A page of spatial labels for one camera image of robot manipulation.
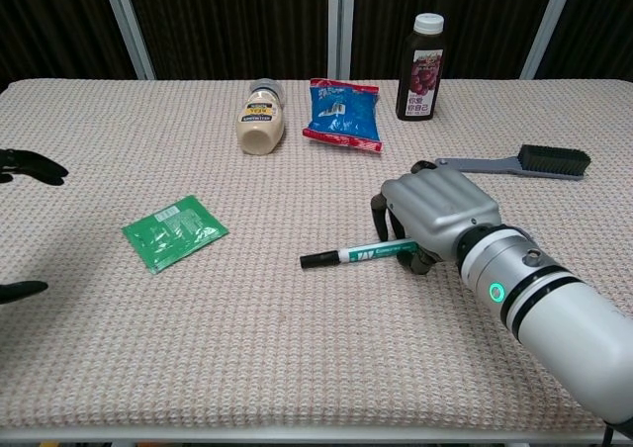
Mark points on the beige woven tablecloth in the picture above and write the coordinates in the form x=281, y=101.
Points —
x=247, y=318

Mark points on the green white marker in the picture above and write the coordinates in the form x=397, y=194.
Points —
x=371, y=252

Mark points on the mayonnaise squeeze bottle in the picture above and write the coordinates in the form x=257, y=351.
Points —
x=261, y=120

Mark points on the grey brush black bristles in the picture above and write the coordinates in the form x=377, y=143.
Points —
x=549, y=162

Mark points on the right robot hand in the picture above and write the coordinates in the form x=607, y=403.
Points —
x=440, y=205

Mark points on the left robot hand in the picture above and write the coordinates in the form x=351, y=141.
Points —
x=34, y=166

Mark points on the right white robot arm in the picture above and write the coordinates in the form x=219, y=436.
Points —
x=559, y=313

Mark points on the blue snack bag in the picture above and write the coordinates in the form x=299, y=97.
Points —
x=343, y=116

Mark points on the black marker cap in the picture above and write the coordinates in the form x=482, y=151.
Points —
x=319, y=259

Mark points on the dark brown syrup bottle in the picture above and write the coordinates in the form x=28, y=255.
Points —
x=420, y=76

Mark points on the white partition frame post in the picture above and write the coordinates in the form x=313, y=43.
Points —
x=129, y=26
x=341, y=26
x=546, y=26

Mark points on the green foil packet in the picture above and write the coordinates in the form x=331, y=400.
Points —
x=173, y=234

